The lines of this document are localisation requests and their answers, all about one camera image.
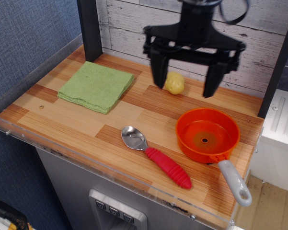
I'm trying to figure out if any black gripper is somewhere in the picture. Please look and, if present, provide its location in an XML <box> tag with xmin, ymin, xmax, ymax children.
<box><xmin>143</xmin><ymin>0</ymin><xmax>246</xmax><ymax>98</ymax></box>

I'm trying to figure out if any orange pan with grey handle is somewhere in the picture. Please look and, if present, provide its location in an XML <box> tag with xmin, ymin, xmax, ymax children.
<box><xmin>175</xmin><ymin>108</ymin><xmax>252</xmax><ymax>207</ymax></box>

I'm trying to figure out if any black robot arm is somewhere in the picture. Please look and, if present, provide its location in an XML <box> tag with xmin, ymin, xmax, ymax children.
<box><xmin>143</xmin><ymin>0</ymin><xmax>246</xmax><ymax>98</ymax></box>

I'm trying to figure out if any green folded cloth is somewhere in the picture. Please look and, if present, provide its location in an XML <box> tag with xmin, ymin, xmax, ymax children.
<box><xmin>58</xmin><ymin>61</ymin><xmax>134</xmax><ymax>115</ymax></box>

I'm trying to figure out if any yellow toy potato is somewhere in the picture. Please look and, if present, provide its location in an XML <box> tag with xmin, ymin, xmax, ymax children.
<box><xmin>165</xmin><ymin>71</ymin><xmax>184</xmax><ymax>95</ymax></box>

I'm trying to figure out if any white side unit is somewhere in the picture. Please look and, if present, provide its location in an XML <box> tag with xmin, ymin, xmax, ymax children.
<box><xmin>250</xmin><ymin>89</ymin><xmax>288</xmax><ymax>191</ymax></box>

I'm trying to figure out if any grey cabinet under table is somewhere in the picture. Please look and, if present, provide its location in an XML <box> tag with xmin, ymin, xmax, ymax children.
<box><xmin>37</xmin><ymin>149</ymin><xmax>209</xmax><ymax>230</ymax></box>

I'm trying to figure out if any silver dispenser button panel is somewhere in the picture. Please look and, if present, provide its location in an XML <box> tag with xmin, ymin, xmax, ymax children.
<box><xmin>89</xmin><ymin>189</ymin><xmax>148</xmax><ymax>230</ymax></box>

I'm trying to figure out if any clear acrylic table guard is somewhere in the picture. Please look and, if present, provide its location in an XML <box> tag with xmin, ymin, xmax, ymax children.
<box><xmin>0</xmin><ymin>29</ymin><xmax>263</xmax><ymax>230</ymax></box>

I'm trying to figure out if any black and yellow object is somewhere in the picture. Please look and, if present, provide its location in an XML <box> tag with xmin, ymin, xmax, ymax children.
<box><xmin>0</xmin><ymin>201</ymin><xmax>34</xmax><ymax>230</ymax></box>

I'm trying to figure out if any dark right upright post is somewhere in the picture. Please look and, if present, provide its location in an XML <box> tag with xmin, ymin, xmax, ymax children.
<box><xmin>257</xmin><ymin>30</ymin><xmax>288</xmax><ymax>118</ymax></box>

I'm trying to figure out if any dark upright post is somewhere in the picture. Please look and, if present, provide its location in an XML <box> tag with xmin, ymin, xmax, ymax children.
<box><xmin>257</xmin><ymin>30</ymin><xmax>288</xmax><ymax>118</ymax></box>
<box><xmin>77</xmin><ymin>0</ymin><xmax>103</xmax><ymax>62</ymax></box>

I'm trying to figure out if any spoon with red handle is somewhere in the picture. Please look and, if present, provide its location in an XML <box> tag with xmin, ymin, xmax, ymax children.
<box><xmin>121</xmin><ymin>126</ymin><xmax>192</xmax><ymax>189</ymax></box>

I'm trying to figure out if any dark left upright post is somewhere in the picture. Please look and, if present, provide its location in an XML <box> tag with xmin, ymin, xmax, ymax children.
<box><xmin>77</xmin><ymin>0</ymin><xmax>103</xmax><ymax>62</ymax></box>

